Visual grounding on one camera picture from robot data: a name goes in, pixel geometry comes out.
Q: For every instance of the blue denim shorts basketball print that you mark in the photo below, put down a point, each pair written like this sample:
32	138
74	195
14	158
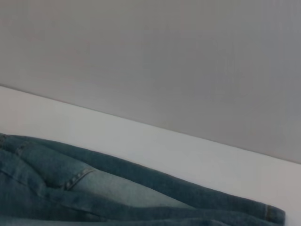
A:
94	188

